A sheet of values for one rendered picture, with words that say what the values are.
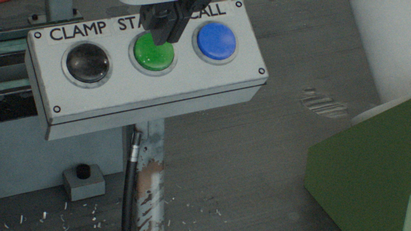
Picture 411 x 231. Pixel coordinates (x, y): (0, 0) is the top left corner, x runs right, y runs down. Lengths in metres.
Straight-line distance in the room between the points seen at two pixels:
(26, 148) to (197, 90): 0.31
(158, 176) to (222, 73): 0.12
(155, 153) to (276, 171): 0.29
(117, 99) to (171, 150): 0.38
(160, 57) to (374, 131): 0.25
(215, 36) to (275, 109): 0.44
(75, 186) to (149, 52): 0.31
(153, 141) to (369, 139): 0.22
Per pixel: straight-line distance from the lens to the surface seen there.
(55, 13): 1.20
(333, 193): 0.85
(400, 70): 0.80
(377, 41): 0.82
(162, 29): 0.53
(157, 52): 0.59
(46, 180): 0.90
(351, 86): 1.10
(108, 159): 0.90
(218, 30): 0.61
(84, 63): 0.58
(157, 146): 0.65
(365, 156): 0.78
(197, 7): 0.52
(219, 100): 0.63
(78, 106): 0.57
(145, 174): 0.67
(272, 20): 1.26
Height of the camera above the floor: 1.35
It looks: 33 degrees down
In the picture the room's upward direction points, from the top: 2 degrees clockwise
